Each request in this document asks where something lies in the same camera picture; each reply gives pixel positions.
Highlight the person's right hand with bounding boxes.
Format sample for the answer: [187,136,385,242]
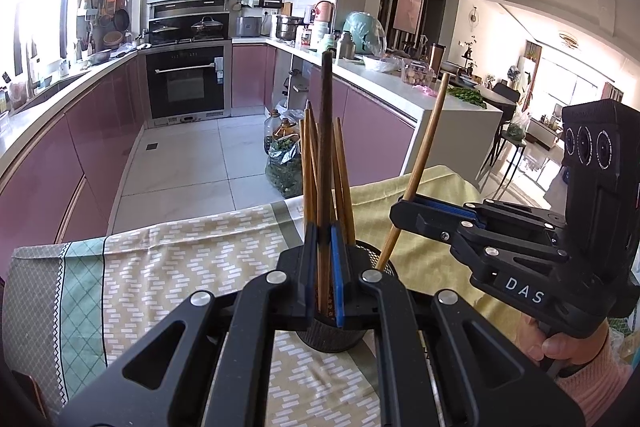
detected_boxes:
[517,316,612,366]

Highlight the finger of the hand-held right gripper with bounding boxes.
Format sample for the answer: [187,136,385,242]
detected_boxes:
[389,198,567,279]
[414,200,567,234]

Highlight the brown tumbler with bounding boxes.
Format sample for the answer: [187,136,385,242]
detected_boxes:
[429,43,447,80]

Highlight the black built-in oven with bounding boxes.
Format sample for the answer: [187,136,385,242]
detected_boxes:
[145,43,232,122]

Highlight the dark slatted wall panel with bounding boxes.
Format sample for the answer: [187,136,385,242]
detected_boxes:
[377,0,432,58]

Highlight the white bag of greens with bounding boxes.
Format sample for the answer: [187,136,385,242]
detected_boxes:
[502,112,531,144]

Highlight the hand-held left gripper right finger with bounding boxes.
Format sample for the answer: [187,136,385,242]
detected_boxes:
[327,224,586,427]

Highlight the black pot with glass lid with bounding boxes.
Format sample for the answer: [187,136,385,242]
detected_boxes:
[190,17,224,40]
[150,21,179,44]

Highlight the silver rice cooker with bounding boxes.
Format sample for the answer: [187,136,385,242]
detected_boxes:
[235,16,263,38]

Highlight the framed wall art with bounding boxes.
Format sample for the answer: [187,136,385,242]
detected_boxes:
[392,0,423,35]

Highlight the clear bag of greens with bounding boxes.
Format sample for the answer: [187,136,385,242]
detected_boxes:
[265,137,306,198]

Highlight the dark dining chair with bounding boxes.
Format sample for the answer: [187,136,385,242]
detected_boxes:
[487,84,522,168]

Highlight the white bowl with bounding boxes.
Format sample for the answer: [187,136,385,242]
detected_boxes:
[362,54,403,72]

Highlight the pink base cabinets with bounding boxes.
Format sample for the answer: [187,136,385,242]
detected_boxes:
[231,38,503,198]
[0,49,151,268]

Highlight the clear food container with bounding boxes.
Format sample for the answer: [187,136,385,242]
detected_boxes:
[402,61,433,86]

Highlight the patterned beige teal tablecloth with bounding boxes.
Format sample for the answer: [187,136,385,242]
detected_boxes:
[2,199,431,427]

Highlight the dining table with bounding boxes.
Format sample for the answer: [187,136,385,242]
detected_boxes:
[450,72,521,95]

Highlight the black range hood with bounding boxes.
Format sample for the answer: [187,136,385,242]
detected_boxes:
[147,0,232,20]

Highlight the light wooden chopstick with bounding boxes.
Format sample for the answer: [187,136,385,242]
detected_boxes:
[374,73,451,272]

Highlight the clear oil bottle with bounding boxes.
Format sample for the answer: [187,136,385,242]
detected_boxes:
[274,118,299,148]
[264,109,283,155]

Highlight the pink thermos jug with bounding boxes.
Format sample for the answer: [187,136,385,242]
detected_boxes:
[312,1,335,25]

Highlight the brown flat object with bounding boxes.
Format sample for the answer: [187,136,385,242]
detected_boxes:
[10,369,48,418]

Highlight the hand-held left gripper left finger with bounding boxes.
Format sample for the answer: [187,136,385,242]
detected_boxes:
[57,222,321,427]

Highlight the green leafy vegetables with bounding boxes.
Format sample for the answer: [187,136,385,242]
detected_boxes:
[447,86,488,108]

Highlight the bunch of wooden chopsticks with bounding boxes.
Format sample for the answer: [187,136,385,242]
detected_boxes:
[299,101,357,248]

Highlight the steel stockpot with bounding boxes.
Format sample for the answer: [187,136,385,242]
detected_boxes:
[275,14,302,42]

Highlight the black mesh holder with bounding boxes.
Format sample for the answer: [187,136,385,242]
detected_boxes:
[295,239,401,353]

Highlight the yellow cloth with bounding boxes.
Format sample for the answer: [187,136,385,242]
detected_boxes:
[347,164,551,348]

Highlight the green plastic-wrapped appliance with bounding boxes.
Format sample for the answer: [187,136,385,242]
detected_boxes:
[342,11,386,56]

